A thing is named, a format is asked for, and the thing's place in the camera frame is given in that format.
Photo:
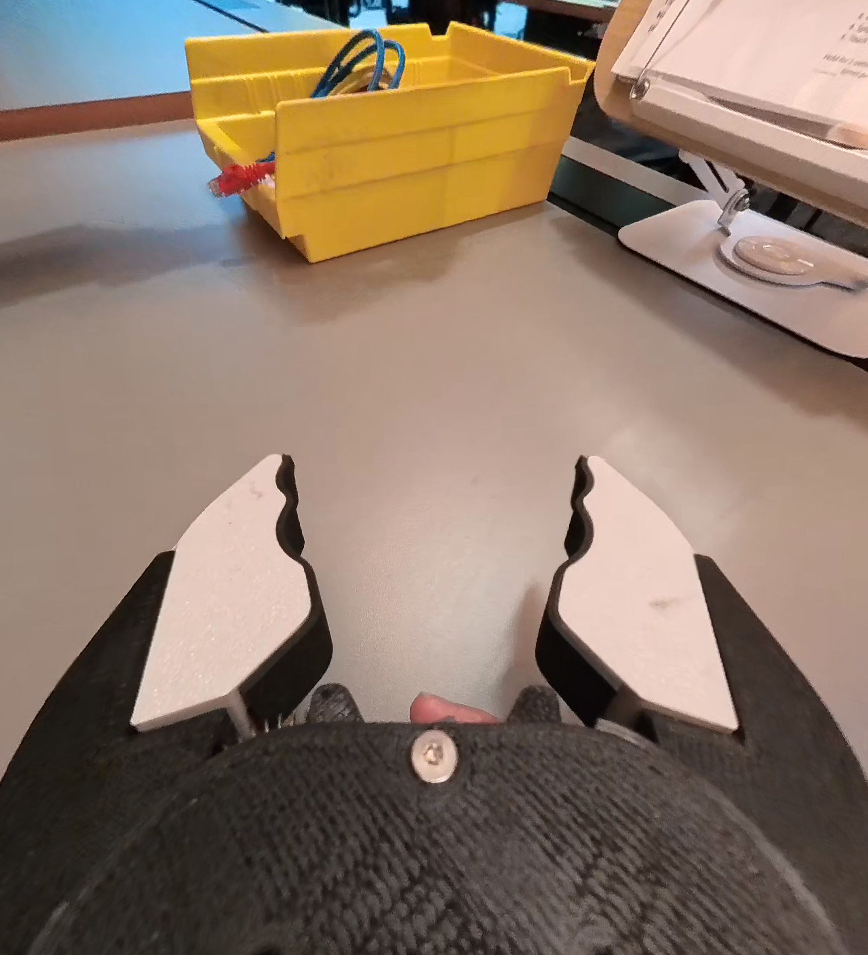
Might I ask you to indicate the grey desk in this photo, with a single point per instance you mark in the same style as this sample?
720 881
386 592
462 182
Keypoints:
404 373

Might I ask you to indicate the printed instruction sheet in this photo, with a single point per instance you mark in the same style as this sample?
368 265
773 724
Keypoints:
777 52

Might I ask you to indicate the grey table with wooden edge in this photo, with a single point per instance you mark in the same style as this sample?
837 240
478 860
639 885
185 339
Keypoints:
68 60

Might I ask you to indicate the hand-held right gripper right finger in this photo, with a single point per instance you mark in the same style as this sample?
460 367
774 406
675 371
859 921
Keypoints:
643 597

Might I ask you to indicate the person's right hand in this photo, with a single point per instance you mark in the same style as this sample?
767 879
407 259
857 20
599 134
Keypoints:
449 709

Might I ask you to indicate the yellow storage bin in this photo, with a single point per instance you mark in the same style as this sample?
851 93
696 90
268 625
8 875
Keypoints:
404 164

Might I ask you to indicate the wooden document stand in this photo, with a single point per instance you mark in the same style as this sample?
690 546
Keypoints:
702 246

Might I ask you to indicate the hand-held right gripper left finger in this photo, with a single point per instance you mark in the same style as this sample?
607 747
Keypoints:
225 597

